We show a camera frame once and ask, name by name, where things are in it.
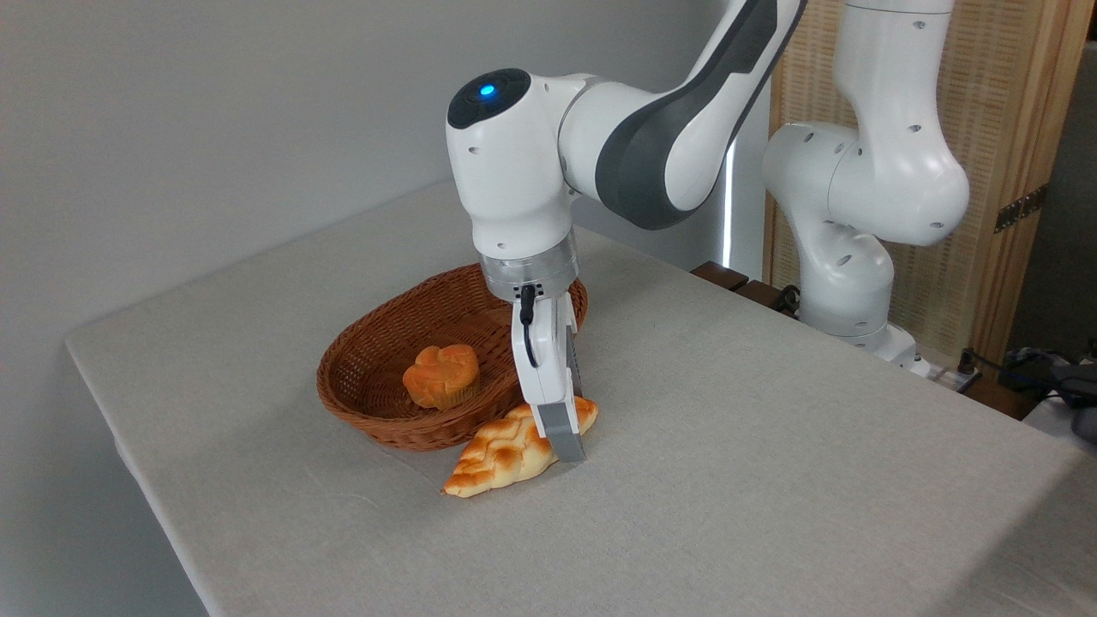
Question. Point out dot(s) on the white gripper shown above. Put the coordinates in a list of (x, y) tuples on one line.
[(548, 360)]

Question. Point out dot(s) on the braided golden bread loaf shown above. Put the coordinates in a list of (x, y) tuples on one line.
[(497, 458)]

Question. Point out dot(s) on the orange muffin bread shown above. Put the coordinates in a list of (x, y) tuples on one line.
[(441, 377)]

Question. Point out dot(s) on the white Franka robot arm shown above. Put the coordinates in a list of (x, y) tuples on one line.
[(514, 180)]

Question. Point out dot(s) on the brown wicker basket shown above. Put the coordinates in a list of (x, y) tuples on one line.
[(368, 386)]

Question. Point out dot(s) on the grey tablecloth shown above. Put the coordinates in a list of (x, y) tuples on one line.
[(728, 497)]

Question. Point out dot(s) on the dark wooden block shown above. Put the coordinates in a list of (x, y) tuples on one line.
[(718, 275), (761, 293)]

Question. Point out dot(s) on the white power strip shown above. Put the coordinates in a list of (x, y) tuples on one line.
[(953, 377)]

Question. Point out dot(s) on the metal screen hinge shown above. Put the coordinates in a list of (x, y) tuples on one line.
[(1020, 208)]

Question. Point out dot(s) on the wooden woven folding screen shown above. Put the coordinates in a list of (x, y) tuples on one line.
[(1003, 103)]

